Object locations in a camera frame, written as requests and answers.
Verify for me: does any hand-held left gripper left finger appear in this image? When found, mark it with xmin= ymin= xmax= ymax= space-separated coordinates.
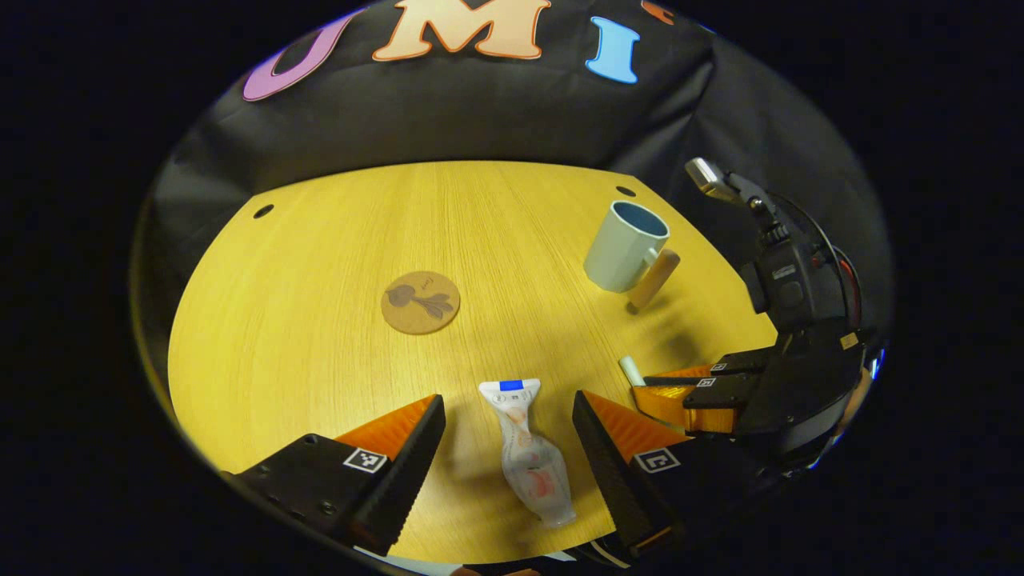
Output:
xmin=220 ymin=394 xmax=447 ymax=558

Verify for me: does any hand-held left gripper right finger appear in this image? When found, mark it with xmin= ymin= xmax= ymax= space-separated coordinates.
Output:
xmin=572 ymin=390 xmax=769 ymax=562

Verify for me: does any white toothpaste tube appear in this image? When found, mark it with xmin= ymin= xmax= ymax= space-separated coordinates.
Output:
xmin=478 ymin=378 xmax=578 ymax=529

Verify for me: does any pale blue cup wooden handle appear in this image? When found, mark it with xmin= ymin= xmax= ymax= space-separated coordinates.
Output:
xmin=583 ymin=200 xmax=682 ymax=314

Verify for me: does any round cork coaster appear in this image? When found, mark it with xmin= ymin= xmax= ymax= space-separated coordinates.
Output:
xmin=381 ymin=270 xmax=462 ymax=335

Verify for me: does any wooden desktop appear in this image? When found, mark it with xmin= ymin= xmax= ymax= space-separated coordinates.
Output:
xmin=168 ymin=160 xmax=781 ymax=565

